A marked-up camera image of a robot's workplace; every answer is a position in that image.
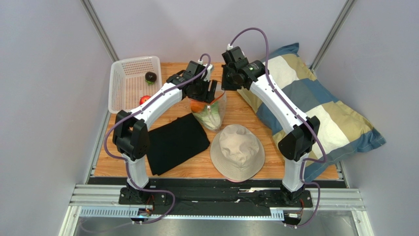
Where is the clear orange zip top bag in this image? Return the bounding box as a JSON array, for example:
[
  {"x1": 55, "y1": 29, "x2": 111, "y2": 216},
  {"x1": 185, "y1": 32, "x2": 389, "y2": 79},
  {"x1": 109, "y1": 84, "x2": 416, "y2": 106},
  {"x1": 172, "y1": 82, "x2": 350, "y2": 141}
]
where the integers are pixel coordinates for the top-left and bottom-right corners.
[{"x1": 189, "y1": 89, "x2": 227, "y2": 132}]

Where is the fake dark purple eggplant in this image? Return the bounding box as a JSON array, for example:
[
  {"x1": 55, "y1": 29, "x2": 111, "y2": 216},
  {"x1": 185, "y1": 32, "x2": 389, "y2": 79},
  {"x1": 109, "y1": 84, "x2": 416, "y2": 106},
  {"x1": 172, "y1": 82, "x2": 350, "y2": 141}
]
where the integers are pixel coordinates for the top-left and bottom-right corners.
[{"x1": 145, "y1": 72, "x2": 157, "y2": 85}]

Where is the fake red apple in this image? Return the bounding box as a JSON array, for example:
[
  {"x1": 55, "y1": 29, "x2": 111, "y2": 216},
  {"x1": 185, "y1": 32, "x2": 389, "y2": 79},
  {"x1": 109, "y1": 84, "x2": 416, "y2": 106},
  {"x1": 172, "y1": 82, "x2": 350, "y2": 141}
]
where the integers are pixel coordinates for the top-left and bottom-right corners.
[{"x1": 139, "y1": 95, "x2": 151, "y2": 105}]

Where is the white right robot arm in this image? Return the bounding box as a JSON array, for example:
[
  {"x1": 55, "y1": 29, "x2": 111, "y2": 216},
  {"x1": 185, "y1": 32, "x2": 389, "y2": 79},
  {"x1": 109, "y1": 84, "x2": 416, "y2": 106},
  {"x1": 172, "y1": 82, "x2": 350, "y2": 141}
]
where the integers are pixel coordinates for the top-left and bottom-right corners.
[{"x1": 221, "y1": 45, "x2": 320, "y2": 206}]

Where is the fake orange fruit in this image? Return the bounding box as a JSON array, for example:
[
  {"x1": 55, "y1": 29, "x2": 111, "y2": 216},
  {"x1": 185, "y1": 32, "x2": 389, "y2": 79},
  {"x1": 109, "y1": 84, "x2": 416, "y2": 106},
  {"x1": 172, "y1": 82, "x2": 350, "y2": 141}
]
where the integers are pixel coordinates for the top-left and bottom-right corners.
[{"x1": 190, "y1": 100, "x2": 207, "y2": 113}]

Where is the fake pale cabbage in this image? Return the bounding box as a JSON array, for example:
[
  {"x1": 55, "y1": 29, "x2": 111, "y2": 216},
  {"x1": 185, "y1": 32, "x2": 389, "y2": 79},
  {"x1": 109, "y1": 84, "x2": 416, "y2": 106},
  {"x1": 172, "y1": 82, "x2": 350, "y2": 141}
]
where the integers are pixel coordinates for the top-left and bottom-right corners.
[{"x1": 193, "y1": 106, "x2": 222, "y2": 130}]

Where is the black folded cloth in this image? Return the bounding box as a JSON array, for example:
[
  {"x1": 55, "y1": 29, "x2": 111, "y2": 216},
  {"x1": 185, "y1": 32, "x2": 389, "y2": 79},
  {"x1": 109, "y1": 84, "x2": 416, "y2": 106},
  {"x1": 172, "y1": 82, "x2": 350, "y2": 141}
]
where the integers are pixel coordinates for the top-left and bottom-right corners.
[{"x1": 147, "y1": 113, "x2": 210, "y2": 176}]

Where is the beige bucket hat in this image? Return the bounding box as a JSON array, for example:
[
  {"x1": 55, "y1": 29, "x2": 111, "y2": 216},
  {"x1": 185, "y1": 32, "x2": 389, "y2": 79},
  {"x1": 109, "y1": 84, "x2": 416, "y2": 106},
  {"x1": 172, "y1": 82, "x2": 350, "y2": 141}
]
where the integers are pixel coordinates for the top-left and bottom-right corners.
[{"x1": 210, "y1": 124, "x2": 265, "y2": 182}]

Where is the white plastic basket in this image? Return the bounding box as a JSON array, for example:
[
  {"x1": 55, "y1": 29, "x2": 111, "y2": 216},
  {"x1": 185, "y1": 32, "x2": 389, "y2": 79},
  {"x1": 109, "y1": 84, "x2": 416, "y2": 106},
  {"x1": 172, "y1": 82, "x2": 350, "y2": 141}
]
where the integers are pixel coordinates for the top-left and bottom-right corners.
[{"x1": 108, "y1": 56, "x2": 162, "y2": 114}]

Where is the blue beige checked pillow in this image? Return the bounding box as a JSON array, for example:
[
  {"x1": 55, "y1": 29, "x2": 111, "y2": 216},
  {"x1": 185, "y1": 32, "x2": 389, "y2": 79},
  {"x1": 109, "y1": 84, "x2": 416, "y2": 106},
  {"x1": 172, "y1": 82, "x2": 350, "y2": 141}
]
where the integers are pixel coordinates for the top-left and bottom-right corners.
[{"x1": 237, "y1": 42, "x2": 387, "y2": 182}]

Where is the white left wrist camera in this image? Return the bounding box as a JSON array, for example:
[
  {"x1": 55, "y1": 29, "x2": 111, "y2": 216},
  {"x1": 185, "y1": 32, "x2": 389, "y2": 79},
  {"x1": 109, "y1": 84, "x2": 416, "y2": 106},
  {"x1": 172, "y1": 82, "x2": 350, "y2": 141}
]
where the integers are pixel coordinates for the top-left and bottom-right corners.
[{"x1": 197, "y1": 59, "x2": 214, "y2": 82}]

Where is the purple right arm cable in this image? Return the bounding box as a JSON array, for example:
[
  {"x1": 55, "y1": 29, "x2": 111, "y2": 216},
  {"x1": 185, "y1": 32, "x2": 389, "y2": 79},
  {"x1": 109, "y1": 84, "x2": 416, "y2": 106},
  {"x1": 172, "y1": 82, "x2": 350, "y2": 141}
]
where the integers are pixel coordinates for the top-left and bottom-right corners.
[{"x1": 229, "y1": 27, "x2": 328, "y2": 229}]

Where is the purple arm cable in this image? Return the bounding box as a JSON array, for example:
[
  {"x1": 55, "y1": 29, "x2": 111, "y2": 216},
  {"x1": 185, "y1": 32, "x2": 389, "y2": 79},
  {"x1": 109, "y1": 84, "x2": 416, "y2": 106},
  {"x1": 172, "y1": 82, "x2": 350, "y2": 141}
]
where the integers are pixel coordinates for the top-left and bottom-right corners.
[
  {"x1": 103, "y1": 53, "x2": 212, "y2": 225},
  {"x1": 229, "y1": 27, "x2": 328, "y2": 229}
]

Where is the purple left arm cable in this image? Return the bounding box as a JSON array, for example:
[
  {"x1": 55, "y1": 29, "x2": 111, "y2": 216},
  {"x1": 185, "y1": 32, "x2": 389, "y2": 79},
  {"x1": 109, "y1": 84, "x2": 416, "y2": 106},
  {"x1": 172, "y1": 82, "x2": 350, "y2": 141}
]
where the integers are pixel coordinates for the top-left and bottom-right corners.
[{"x1": 103, "y1": 53, "x2": 212, "y2": 225}]

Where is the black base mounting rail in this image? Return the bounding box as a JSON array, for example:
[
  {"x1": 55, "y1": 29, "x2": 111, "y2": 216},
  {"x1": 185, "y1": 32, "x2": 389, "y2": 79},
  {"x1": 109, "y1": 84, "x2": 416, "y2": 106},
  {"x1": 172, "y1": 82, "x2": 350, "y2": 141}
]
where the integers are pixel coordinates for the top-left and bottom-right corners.
[{"x1": 68, "y1": 177, "x2": 365, "y2": 222}]

